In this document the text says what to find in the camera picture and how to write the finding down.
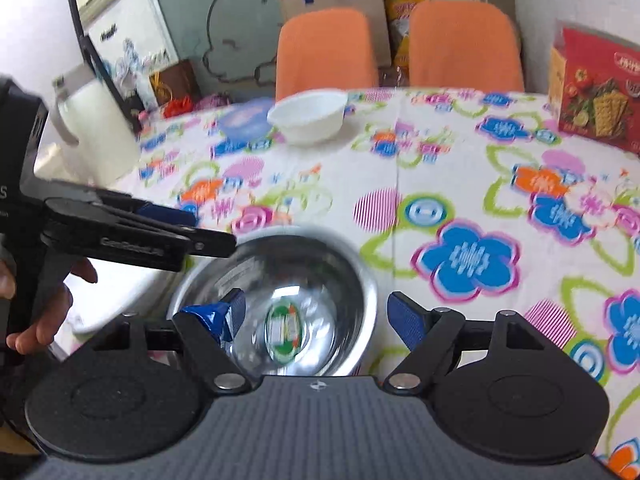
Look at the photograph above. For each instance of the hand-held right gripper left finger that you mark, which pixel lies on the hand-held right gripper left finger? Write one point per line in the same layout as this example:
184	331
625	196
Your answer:
236	307

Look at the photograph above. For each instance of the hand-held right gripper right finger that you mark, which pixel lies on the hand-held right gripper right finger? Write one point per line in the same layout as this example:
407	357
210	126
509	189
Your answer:
404	317

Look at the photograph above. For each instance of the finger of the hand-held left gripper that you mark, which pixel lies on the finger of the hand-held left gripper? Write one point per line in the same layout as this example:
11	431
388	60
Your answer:
130	242
167	214

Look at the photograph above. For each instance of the stainless steel bowl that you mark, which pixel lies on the stainless steel bowl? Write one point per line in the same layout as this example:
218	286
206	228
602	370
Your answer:
310	280

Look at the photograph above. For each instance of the blue plastic bowl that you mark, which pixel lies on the blue plastic bowl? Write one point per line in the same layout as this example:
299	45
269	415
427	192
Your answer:
245	122

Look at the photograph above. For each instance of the white bowl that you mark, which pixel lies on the white bowl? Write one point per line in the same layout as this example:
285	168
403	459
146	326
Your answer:
310	120

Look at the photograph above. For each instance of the person's left hand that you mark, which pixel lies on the person's left hand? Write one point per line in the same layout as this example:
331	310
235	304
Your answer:
52	320

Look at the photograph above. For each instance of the white thermos kettle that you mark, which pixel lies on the white thermos kettle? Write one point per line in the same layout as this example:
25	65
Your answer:
95	130

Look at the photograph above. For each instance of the black framed panel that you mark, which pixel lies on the black framed panel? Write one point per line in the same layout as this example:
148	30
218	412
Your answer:
30	30

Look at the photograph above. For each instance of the brown gift bag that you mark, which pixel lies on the brown gift bag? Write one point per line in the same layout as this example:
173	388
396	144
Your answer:
175	82

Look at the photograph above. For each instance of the floral tablecloth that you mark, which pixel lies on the floral tablecloth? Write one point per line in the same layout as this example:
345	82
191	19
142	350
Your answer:
450	175

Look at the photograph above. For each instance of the glass door with cat drawing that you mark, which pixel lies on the glass door with cat drawing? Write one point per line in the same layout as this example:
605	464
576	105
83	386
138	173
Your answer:
225	20

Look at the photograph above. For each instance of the orange chair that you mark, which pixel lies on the orange chair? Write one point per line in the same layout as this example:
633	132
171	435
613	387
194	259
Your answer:
325	55
465	47

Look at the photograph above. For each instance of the cardboard box with black cloth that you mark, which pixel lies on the cardboard box with black cloth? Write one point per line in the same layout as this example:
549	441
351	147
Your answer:
330	0

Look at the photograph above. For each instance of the yellow snack packet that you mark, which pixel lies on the yellow snack packet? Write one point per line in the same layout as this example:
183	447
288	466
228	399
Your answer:
400	25

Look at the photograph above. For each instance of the red cracker box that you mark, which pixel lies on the red cracker box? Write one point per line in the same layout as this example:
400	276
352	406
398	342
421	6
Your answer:
595	90

